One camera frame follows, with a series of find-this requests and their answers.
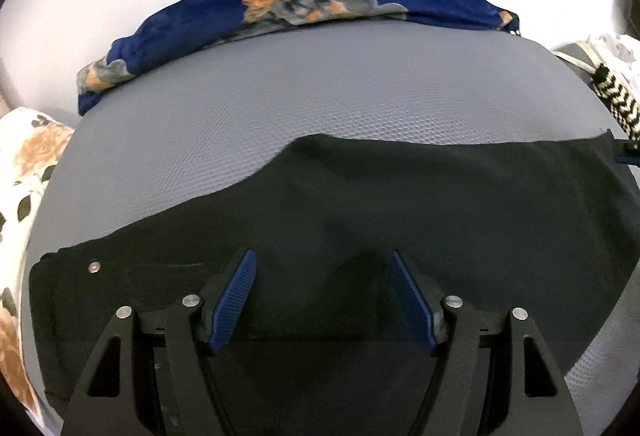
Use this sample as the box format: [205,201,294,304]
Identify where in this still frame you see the blue floral blanket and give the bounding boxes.
[76,0,522,117]

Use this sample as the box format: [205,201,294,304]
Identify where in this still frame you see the white patterned cloth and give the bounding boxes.
[552,32,640,83]

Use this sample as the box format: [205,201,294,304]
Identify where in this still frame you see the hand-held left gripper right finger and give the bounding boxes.
[387,250,584,436]

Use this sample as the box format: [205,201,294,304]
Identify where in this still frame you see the white floral pillow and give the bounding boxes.
[0,107,76,432]

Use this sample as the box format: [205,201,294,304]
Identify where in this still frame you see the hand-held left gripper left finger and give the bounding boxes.
[60,247,257,436]

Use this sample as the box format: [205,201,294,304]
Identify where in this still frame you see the black pants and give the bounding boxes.
[27,129,640,436]

